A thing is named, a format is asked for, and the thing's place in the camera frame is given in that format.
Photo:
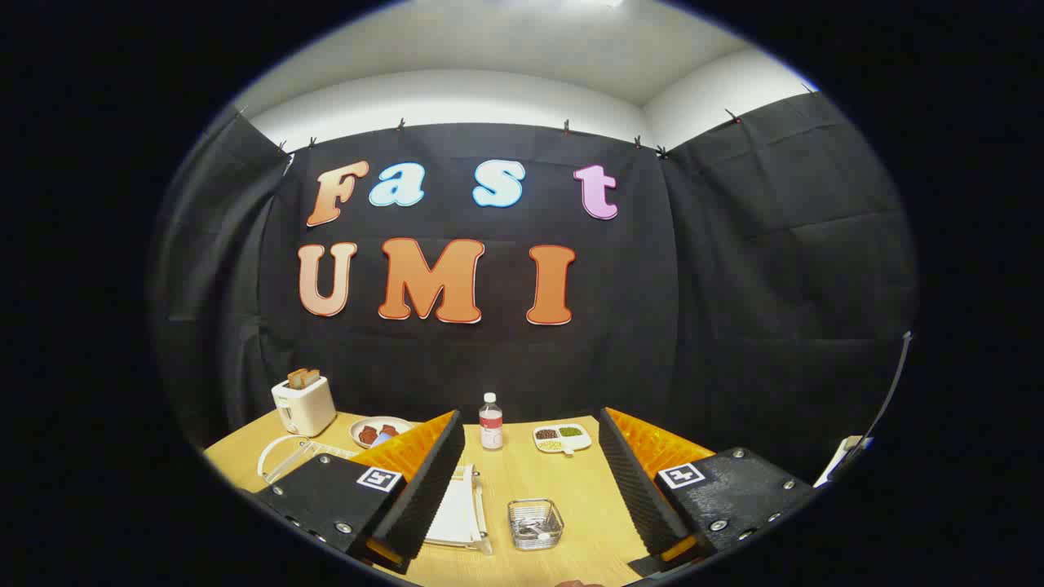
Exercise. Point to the small white plate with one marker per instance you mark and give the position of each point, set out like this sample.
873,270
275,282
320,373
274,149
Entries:
400,424

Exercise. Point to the pile of yellow beans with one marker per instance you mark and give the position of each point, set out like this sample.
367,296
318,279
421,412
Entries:
550,445

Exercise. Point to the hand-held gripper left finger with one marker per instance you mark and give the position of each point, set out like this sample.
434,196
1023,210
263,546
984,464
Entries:
428,489

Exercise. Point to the clear plastic water bottle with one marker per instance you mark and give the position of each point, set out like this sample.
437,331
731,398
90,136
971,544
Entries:
491,428

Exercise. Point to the red meat piece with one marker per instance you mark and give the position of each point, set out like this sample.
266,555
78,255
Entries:
368,435
387,430

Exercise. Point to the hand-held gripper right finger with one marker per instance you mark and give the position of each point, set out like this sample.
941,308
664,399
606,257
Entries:
644,489

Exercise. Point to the toasted bread slice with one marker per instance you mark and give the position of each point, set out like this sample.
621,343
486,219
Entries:
312,377
296,380

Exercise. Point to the white toaster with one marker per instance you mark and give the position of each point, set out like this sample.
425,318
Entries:
306,408

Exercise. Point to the white divided dish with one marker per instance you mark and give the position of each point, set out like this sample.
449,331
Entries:
581,443

